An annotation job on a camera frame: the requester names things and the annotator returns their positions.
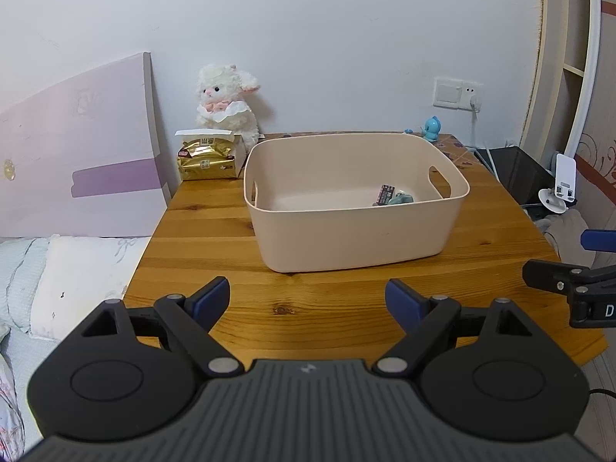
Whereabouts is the blue toy figure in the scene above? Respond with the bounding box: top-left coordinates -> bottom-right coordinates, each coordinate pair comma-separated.
418,115 -> 443,143

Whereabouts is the gold tissue pack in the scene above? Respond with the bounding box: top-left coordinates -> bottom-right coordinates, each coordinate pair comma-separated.
174,127 -> 246,182

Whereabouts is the black side cabinet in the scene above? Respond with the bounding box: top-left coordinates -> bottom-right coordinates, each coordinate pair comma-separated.
474,146 -> 555,206

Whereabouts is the white pillow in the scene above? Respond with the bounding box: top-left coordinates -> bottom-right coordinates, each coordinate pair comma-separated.
30,234 -> 153,342

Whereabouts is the purple patterned table mat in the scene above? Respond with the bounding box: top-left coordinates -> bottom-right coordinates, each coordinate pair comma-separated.
433,135 -> 477,165

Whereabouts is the white wardrobe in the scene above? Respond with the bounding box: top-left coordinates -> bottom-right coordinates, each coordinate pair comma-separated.
520,0 -> 616,180

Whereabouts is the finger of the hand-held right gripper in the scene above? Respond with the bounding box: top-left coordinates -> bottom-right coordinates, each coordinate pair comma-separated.
580,229 -> 616,252
522,259 -> 616,305

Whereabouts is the white wall socket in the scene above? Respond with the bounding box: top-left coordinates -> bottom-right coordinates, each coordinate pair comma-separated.
433,76 -> 482,112

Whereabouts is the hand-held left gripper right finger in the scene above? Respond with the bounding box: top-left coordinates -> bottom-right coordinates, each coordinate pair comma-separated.
373,278 -> 535,378

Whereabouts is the white plug with cable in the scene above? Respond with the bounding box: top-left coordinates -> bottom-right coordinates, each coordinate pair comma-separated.
468,96 -> 502,175

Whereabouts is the white plush sheep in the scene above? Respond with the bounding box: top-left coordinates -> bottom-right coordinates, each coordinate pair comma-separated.
195,64 -> 262,151

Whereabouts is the grey cloth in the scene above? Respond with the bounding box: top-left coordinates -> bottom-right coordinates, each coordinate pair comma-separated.
544,207 -> 616,266

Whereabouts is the beige plastic storage basket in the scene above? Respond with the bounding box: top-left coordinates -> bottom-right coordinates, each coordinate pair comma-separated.
243,131 -> 471,274

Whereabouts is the purple bed headboard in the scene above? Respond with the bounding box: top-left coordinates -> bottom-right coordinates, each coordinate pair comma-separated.
0,51 -> 173,239

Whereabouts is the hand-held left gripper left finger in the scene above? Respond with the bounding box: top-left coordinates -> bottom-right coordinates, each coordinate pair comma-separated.
79,276 -> 244,377

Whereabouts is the white phone stand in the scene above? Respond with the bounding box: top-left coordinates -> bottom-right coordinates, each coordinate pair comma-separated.
538,153 -> 578,214

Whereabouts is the light blue bed sheet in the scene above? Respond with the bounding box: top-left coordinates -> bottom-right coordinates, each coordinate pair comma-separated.
0,238 -> 132,458

